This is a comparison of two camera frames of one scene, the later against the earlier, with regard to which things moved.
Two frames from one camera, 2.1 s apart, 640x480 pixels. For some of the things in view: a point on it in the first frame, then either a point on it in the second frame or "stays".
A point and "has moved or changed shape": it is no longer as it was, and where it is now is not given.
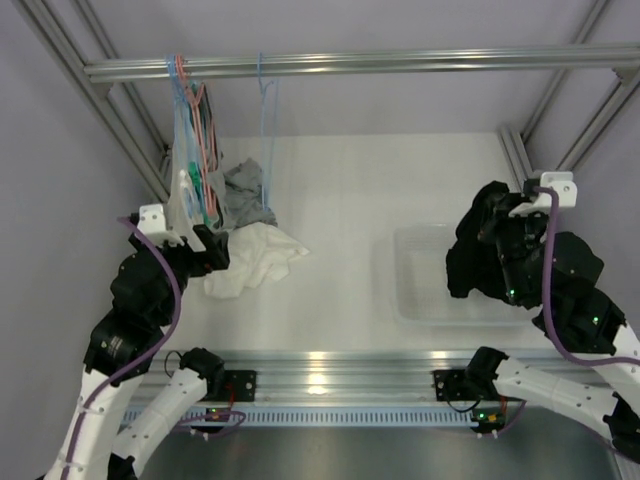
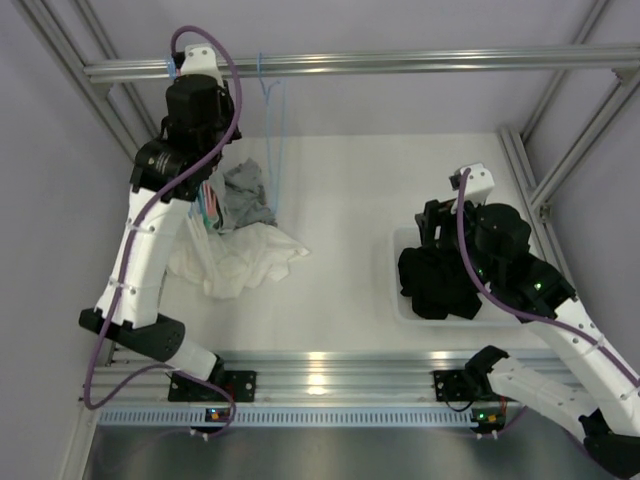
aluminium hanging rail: [457, 60] stays
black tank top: [474, 261] has moved or changed shape
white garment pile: [258, 253] stays
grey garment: [243, 197] stays
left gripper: [216, 244] → [223, 103]
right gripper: [508, 203] → [437, 213]
